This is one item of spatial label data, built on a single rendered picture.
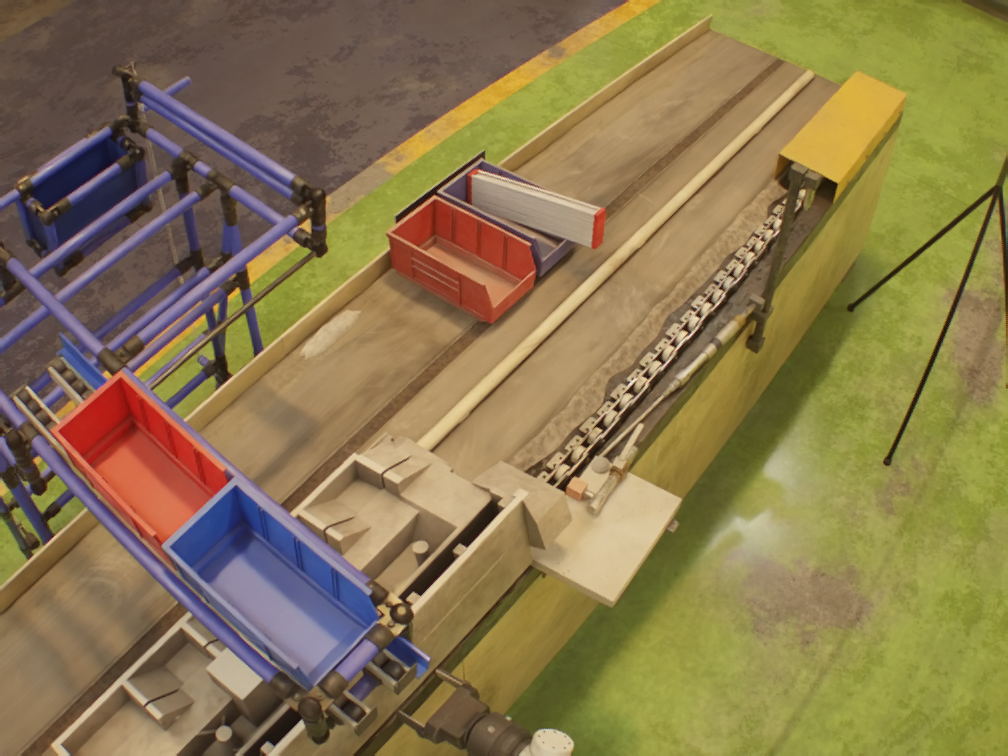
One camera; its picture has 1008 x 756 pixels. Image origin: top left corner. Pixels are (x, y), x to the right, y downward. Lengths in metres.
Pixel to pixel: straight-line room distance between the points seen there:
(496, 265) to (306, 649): 1.39
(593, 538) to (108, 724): 1.08
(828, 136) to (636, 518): 1.57
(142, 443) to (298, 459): 0.62
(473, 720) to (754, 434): 1.97
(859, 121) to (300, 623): 2.49
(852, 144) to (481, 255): 1.28
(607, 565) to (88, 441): 1.06
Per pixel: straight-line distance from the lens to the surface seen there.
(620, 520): 2.11
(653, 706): 2.78
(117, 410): 1.74
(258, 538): 1.60
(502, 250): 2.57
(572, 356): 2.44
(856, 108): 3.42
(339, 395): 2.38
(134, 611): 2.16
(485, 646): 2.11
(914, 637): 3.09
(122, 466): 1.73
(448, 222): 2.66
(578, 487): 2.11
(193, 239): 2.47
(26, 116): 5.42
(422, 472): 2.00
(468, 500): 1.93
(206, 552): 1.59
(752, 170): 3.13
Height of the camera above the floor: 2.55
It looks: 48 degrees down
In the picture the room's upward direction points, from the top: 3 degrees clockwise
